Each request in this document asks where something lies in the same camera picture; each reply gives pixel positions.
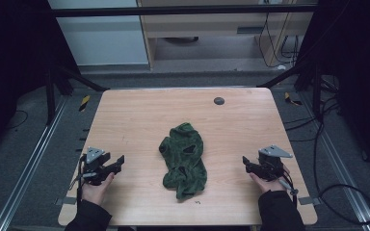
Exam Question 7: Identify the black metal stand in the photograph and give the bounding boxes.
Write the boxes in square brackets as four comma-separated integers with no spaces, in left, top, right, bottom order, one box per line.
[43,62,110,127]
[257,62,324,118]

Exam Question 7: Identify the left hand-held gripper cable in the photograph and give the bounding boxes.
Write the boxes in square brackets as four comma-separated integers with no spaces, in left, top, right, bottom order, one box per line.
[68,153,93,206]

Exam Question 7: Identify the black curtain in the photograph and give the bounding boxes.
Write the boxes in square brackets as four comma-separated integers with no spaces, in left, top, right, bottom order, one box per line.
[0,0,81,162]
[293,0,370,179]

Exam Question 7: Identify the black cables under desk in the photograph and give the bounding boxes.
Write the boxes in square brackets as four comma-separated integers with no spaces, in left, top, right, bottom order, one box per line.
[257,0,302,69]

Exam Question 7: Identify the grey table edge bracket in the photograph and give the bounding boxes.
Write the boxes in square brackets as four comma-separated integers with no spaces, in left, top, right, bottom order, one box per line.
[54,196,78,207]
[298,195,322,207]

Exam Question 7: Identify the person's left hand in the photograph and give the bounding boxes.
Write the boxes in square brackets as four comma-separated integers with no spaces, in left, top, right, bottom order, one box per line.
[81,171,116,207]

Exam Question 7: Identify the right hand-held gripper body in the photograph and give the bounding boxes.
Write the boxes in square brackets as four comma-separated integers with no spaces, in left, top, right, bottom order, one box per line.
[257,144,294,181]

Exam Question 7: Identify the black looped floor cable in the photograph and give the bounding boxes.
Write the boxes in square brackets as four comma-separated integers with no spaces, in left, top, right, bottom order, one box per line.
[311,95,370,226]

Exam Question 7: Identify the light wooden desk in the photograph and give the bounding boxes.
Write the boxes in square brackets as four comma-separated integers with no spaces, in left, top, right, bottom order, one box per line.
[137,0,318,69]

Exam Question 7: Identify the aluminium floor rail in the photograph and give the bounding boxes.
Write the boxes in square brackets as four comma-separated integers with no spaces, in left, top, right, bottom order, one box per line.
[0,95,69,231]
[300,90,370,231]

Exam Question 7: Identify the hand-held gripper cable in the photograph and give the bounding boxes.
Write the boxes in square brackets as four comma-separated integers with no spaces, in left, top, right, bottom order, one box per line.
[277,167,301,207]
[68,153,93,206]

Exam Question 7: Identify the white cabinet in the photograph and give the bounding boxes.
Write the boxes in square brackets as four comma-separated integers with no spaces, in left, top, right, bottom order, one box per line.
[47,0,150,67]

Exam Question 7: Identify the dark green cloth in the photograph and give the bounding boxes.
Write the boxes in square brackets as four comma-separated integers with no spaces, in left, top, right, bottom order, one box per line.
[158,121,208,200]

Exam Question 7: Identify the right hand-held gripper cable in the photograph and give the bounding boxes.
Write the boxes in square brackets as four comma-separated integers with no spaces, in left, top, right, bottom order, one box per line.
[277,167,301,207]

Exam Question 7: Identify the person's right hand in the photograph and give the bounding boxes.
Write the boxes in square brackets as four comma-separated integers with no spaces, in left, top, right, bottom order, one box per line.
[249,165,292,195]

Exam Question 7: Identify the yellow black striped tape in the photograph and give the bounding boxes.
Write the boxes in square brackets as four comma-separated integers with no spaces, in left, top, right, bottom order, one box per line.
[78,94,92,113]
[283,91,304,107]

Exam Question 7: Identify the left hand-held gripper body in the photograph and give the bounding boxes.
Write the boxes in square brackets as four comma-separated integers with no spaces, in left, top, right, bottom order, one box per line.
[79,146,114,187]

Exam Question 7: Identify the black horizontal frame bar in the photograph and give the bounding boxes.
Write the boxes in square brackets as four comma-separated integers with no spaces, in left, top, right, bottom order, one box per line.
[49,4,320,18]

